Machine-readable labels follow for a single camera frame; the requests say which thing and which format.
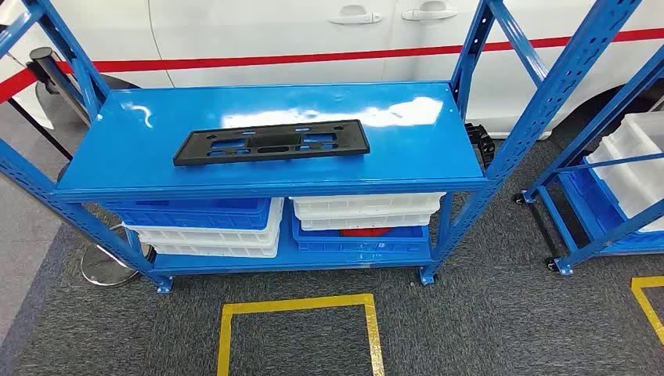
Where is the black plastic licence plate frame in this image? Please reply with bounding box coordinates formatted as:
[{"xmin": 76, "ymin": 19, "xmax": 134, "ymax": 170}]
[{"xmin": 173, "ymin": 119, "xmax": 371, "ymax": 168}]

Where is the black ribbed plastic part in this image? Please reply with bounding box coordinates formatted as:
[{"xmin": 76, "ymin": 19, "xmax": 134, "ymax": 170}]
[{"xmin": 464, "ymin": 122, "xmax": 496, "ymax": 170}]

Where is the blue metal shelf rack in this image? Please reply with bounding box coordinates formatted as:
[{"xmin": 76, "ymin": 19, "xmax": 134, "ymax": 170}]
[
  {"xmin": 0, "ymin": 0, "xmax": 644, "ymax": 296},
  {"xmin": 513, "ymin": 46, "xmax": 664, "ymax": 276}
]

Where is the red item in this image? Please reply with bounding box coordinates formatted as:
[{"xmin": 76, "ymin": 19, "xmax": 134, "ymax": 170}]
[{"xmin": 339, "ymin": 227, "xmax": 392, "ymax": 238}]

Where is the blue plastic crate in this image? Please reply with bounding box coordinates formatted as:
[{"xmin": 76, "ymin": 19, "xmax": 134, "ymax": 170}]
[
  {"xmin": 290, "ymin": 199, "xmax": 431, "ymax": 255},
  {"xmin": 103, "ymin": 197, "xmax": 273, "ymax": 231},
  {"xmin": 562, "ymin": 165, "xmax": 664, "ymax": 250}
]

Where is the red barrier belt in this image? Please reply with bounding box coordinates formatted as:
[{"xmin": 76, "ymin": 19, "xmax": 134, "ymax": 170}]
[{"xmin": 0, "ymin": 27, "xmax": 664, "ymax": 103}]

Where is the white car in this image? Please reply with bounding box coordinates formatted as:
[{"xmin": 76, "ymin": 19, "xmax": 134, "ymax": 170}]
[{"xmin": 0, "ymin": 0, "xmax": 664, "ymax": 141}]

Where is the white car door handle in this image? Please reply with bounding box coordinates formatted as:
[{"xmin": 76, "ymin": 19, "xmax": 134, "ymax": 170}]
[
  {"xmin": 400, "ymin": 1, "xmax": 459, "ymax": 22},
  {"xmin": 327, "ymin": 5, "xmax": 384, "ymax": 26}
]

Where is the chrome stanchion post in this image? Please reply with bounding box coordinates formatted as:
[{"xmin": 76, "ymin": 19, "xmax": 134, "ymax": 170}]
[{"xmin": 27, "ymin": 46, "xmax": 157, "ymax": 288}]

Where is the black stanchion post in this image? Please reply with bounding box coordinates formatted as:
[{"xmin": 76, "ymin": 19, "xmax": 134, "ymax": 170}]
[{"xmin": 5, "ymin": 97, "xmax": 74, "ymax": 183}]

